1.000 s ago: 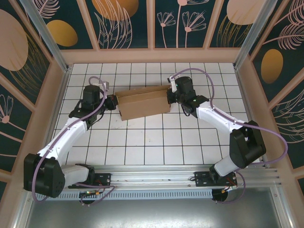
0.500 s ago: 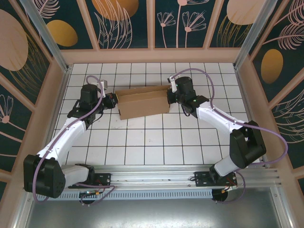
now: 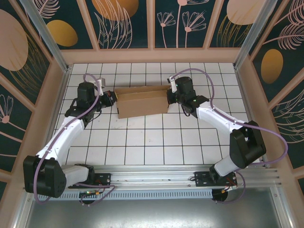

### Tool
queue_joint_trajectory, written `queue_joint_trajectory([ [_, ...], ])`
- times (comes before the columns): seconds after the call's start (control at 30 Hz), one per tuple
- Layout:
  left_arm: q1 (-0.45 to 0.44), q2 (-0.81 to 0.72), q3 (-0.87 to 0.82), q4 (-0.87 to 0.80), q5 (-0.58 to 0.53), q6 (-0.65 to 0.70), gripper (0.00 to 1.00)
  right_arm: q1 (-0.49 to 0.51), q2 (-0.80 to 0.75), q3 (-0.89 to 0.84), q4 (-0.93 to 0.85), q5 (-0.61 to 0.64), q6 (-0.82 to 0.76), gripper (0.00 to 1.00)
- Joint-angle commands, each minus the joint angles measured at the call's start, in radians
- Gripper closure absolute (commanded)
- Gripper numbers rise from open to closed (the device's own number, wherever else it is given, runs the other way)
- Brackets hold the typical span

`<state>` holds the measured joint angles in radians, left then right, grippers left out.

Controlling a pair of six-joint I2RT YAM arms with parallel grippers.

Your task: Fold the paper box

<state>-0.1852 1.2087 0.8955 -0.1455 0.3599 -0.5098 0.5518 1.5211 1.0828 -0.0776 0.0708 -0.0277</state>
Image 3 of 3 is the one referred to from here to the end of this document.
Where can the aluminium corner post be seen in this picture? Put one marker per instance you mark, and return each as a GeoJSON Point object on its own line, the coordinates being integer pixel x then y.
{"type": "Point", "coordinates": [50, 42]}
{"type": "Point", "coordinates": [255, 35]}

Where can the grey metal sheet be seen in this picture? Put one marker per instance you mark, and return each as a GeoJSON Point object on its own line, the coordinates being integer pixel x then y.
{"type": "Point", "coordinates": [152, 213]}

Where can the small circuit board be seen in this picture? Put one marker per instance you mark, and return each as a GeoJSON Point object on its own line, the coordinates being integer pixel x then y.
{"type": "Point", "coordinates": [89, 192]}

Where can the aluminium mounting rail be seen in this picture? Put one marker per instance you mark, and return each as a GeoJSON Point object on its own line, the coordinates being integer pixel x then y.
{"type": "Point", "coordinates": [152, 174]}

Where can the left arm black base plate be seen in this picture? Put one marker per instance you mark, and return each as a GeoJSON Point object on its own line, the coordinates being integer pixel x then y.
{"type": "Point", "coordinates": [104, 178]}

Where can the brown cardboard box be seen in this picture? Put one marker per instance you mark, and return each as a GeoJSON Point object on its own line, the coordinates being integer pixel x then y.
{"type": "Point", "coordinates": [142, 104]}

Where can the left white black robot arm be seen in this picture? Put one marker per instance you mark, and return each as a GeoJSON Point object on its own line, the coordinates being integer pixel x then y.
{"type": "Point", "coordinates": [61, 137]}

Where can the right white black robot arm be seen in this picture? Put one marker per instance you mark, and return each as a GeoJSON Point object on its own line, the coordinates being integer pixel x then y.
{"type": "Point", "coordinates": [218, 116]}

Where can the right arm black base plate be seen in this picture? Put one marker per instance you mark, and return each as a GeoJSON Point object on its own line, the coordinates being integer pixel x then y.
{"type": "Point", "coordinates": [202, 178]}

